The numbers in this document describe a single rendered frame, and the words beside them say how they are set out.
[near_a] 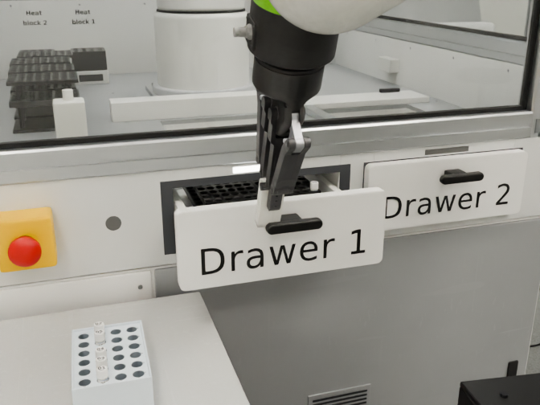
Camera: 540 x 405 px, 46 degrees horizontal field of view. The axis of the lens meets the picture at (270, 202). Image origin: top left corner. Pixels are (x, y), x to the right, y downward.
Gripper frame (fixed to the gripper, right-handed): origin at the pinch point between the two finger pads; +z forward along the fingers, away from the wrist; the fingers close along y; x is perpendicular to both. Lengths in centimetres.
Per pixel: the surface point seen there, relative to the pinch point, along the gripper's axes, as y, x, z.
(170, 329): 2.8, -12.7, 18.0
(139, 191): -13.4, -14.4, 7.2
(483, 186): -10.2, 41.1, 10.5
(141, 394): 16.5, -18.4, 11.0
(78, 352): 8.7, -24.5, 12.1
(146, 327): 1.5, -15.8, 18.5
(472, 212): -8.6, 39.7, 14.7
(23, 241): -5.9, -29.7, 7.2
